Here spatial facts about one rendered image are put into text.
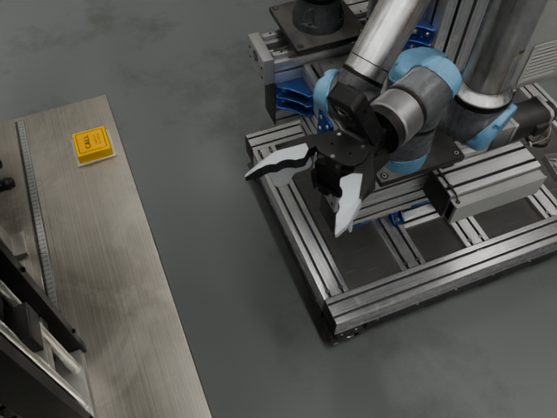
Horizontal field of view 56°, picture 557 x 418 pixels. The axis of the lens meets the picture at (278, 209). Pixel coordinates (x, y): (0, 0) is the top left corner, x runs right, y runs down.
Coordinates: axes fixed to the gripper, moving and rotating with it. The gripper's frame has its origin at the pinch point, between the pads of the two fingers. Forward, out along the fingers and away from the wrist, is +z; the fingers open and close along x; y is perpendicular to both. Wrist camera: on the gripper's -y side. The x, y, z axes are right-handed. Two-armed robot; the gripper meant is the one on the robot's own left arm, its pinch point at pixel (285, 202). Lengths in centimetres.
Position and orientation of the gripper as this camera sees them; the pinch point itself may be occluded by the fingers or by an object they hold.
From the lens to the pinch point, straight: 64.0
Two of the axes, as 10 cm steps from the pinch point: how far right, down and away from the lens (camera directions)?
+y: 1.0, 6.4, 7.6
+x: -7.3, -4.7, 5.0
